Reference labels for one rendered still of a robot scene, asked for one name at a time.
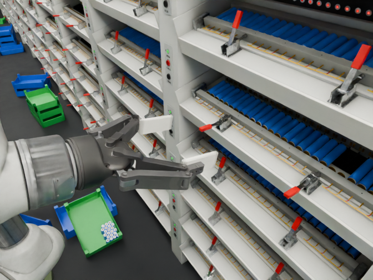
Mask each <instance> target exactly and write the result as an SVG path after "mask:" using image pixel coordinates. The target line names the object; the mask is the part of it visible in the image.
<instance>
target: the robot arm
mask: <svg viewBox="0 0 373 280"><path fill-rule="evenodd" d="M172 121H173V116H172V115H168V116H160V117H153V118H146V119H140V120H139V115H137V114H134V115H133V118H132V116H131V115H129V114H126V115H124V116H122V117H120V118H118V119H116V120H113V121H111V122H109V123H107V124H105V125H103V126H101V127H98V128H93V129H89V130H88V135H85V136H78V137H71V138H67V139H66V140H65V141H64V139H63V138H62V137H61V136H60V135H52V136H44V137H37V138H30V139H19V140H17V141H10V142H8V141H7V137H6V135H5V133H4V130H3V127H2V124H1V120H0V280H44V279H45V277H46V276H47V275H48V274H49V272H50V271H51V270H52V269H53V267H54V266H55V265H56V264H57V262H58V261H59V259H60V257H61V255H62V253H63V250H64V246H65V244H64V237H63V235H62V234H61V232H60V231H59V230H57V229H56V228H54V227H52V226H49V225H41V226H37V225H36V224H31V223H25V222H24V220H23V219H22V217H21V216H20V215H19V214H20V213H23V212H26V211H28V210H31V209H38V208H39V207H43V206H46V205H49V204H53V203H57V202H60V201H64V200H67V199H70V198H72V197H73V195H74V192H75V189H76V190H78V191H81V190H84V189H87V188H92V187H95V186H99V185H101V184H102V183H103V182H104V181H105V180H106V179H107V178H110V177H115V178H118V180H119V182H120V185H119V189H120V190H121V191H123V192H125V191H130V190H134V189H168V190H187V189H189V184H190V180H191V176H195V175H197V174H201V173H202V172H203V171H204V170H206V169H209V168H213V167H215V163H216V159H217V156H218V152H217V151H213V152H209V153H205V154H201V155H198V156H194V157H190V158H186V159H182V163H176V162H171V161H165V160H161V159H155V158H149V157H145V156H143V155H142V154H141V153H138V152H135V151H134V150H133V149H131V148H130V147H129V144H128V142H129V141H130V140H131V139H132V138H133V137H134V136H135V134H136V133H137V132H138V130H139V132H138V133H139V134H140V135H142V134H148V133H154V132H160V131H166V130H169V129H171V127H172ZM134 161H136V163H135V168H132V166H133V164H134Z"/></svg>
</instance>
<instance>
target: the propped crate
mask: <svg viewBox="0 0 373 280"><path fill-rule="evenodd" d="M64 207H65V210H66V211H67V214H68V217H69V219H70V221H71V223H72V226H73V228H74V230H75V233H76V235H77V237H78V239H79V242H80V244H81V246H82V249H83V251H84V253H85V256H86V257H87V258H88V257H90V256H92V255H93V254H95V253H97V252H99V251H101V250H103V249H104V248H106V247H108V246H110V245H111V244H113V243H115V242H117V241H119V240H120V239H122V236H123V234H122V232H121V231H120V229H119V228H118V226H117V224H116V222H115V220H114V218H113V216H112V214H111V212H110V210H109V208H108V206H107V204H106V202H105V200H104V198H103V196H102V194H101V192H100V189H99V188H98V189H96V192H93V193H91V194H89V195H87V196H85V197H82V198H80V199H78V200H76V201H73V202H71V203H65V204H64ZM109 221H111V222H112V223H114V228H116V229H117V234H118V236H119V237H118V238H116V239H114V240H113V241H111V242H109V243H107V244H106V240H104V236H103V234H101V229H102V225H103V224H104V225H105V223H108V222H109Z"/></svg>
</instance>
